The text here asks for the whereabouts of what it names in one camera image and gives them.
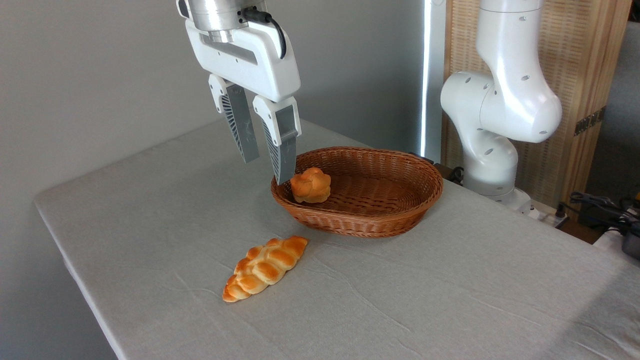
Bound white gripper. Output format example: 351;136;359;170
185;20;302;186

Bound long braided bread loaf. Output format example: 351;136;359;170
222;235;309;304

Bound black robot base clamp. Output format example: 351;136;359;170
410;152;465;185

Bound round knotted bread roll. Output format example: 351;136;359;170
290;167;332;204

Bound brown woven wicker basket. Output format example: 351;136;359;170
270;146;444;239

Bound vertical metal light pole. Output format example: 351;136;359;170
419;0;447;163

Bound grey tablecloth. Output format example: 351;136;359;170
34;116;640;360

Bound white power strip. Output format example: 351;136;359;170
520;199;571;227

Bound wooden woven screen panel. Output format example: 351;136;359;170
442;0;633;208

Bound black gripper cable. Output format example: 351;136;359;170
240;7;288;60

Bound black cable bundle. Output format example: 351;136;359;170
557;191;640;236

